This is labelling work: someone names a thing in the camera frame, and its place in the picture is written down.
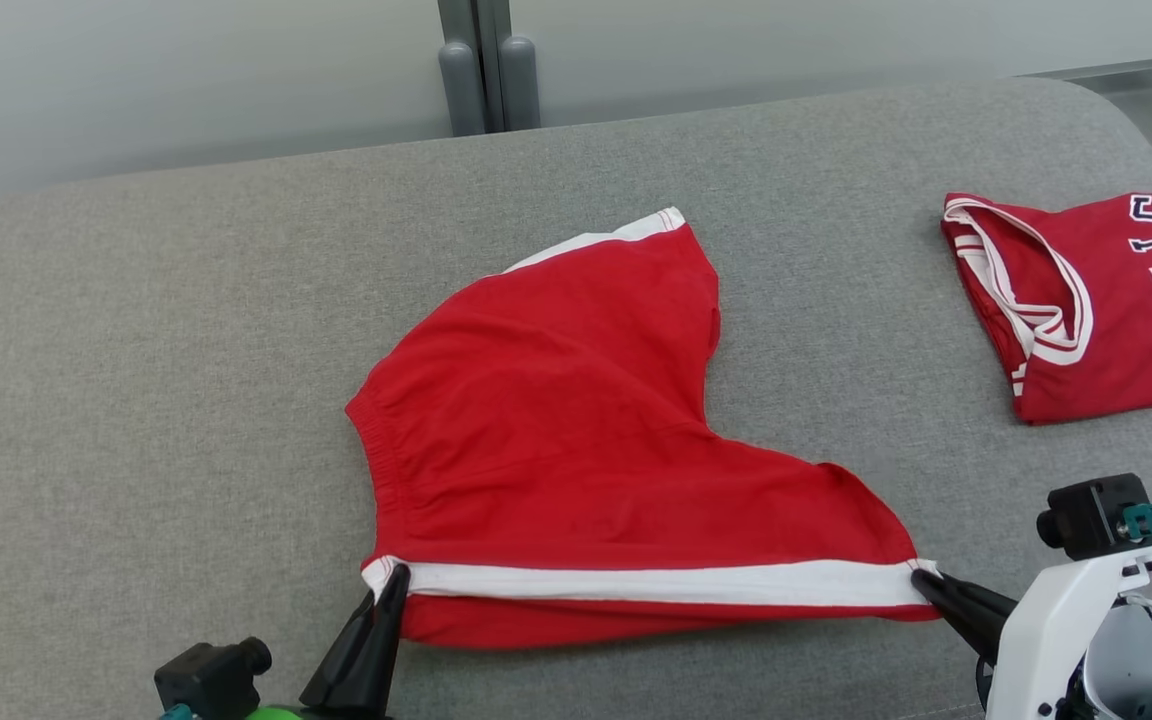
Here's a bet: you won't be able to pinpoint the red white lettered jersey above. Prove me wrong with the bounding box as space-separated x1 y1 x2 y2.
940 191 1152 427

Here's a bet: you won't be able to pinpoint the grey partition post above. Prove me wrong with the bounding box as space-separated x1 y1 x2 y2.
435 0 543 139

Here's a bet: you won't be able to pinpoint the red shorts with white stripe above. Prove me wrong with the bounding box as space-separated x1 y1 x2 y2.
344 206 943 652

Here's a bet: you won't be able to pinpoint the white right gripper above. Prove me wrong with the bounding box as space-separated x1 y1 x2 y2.
910 544 1152 720

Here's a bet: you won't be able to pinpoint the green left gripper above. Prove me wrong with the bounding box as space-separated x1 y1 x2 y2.
235 562 413 720

